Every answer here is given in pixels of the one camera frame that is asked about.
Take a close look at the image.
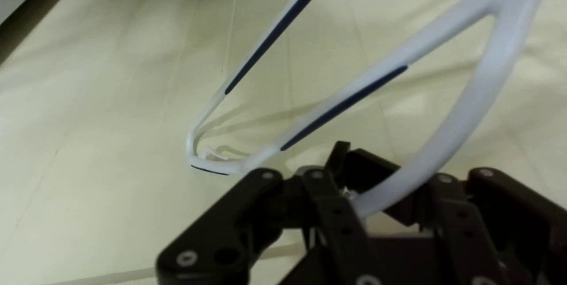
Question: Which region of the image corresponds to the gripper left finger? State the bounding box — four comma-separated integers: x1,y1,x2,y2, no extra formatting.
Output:
155,141,377,285

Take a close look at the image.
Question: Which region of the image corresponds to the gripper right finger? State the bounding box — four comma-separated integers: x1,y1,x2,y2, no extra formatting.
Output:
345,148,567,285

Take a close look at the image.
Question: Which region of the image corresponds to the white hanger with blue stripes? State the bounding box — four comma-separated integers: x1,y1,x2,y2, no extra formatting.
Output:
185,0,562,219

